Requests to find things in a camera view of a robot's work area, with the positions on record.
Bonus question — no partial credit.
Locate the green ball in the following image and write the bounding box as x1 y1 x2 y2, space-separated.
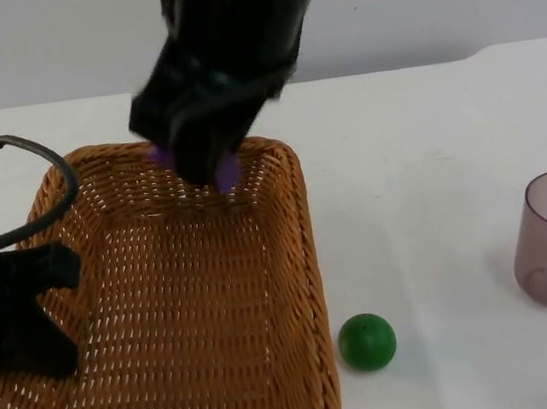
334 309 401 374

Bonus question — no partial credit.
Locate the brown wicker basket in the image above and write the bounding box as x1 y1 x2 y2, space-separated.
0 117 345 409

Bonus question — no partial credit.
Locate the purple triangular block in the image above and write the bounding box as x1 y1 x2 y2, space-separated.
145 134 247 205

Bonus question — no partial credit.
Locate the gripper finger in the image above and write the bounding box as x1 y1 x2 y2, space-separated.
11 290 84 384
6 238 87 298
168 127 244 192

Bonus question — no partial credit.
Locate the black cable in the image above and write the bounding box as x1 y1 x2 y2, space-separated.
0 124 89 255

